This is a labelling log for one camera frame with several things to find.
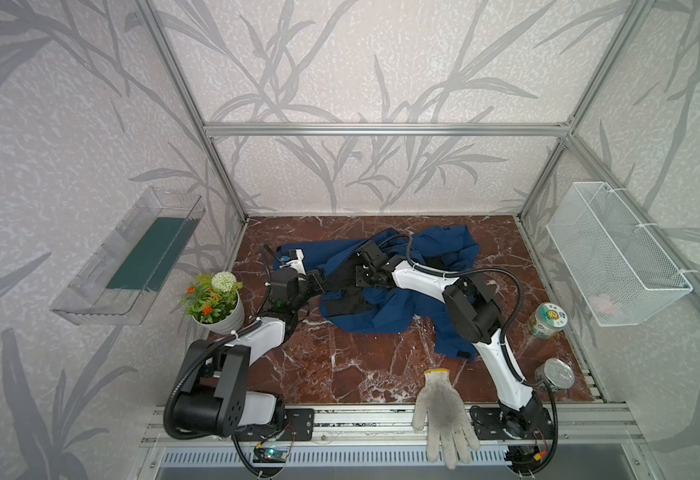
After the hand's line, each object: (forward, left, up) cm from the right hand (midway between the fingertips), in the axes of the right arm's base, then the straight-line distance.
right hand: (359, 269), depth 102 cm
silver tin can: (-35, -52, +3) cm, 63 cm away
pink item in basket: (-23, -62, +18) cm, 68 cm away
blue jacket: (-17, -12, +5) cm, 21 cm away
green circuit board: (-52, +20, -2) cm, 56 cm away
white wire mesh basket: (-23, -56, +33) cm, 69 cm away
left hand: (-5, +9, +12) cm, 16 cm away
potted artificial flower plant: (-20, +38, +14) cm, 45 cm away
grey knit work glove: (-44, -23, -2) cm, 50 cm away
